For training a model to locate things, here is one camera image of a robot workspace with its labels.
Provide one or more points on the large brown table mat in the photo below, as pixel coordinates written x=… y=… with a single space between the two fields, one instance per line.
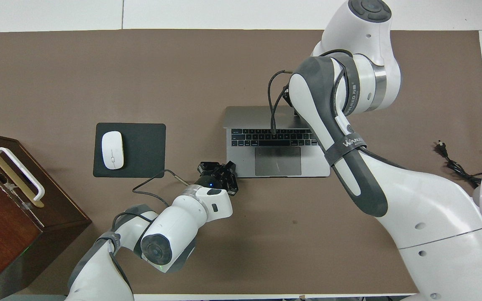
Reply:
x=266 y=234

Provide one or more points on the dark brown wooden box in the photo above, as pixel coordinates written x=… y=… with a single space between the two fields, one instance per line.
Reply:
x=2 y=225

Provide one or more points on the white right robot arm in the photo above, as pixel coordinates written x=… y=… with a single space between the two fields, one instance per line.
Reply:
x=425 y=209

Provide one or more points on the brass plate on box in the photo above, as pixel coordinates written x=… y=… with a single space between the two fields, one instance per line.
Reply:
x=13 y=177

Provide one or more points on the grey laptop computer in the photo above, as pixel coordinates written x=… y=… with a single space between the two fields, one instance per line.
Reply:
x=262 y=165

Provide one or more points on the black mouse pad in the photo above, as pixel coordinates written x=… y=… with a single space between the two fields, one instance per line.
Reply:
x=144 y=150

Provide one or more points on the white computer mouse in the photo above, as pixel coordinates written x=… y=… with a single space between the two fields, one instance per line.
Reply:
x=112 y=150

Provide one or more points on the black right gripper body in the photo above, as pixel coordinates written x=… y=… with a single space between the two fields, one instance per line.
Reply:
x=287 y=95

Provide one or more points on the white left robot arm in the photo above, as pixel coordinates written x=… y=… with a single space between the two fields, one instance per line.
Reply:
x=170 y=225

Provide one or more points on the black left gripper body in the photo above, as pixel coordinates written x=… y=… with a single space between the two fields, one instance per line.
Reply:
x=216 y=173

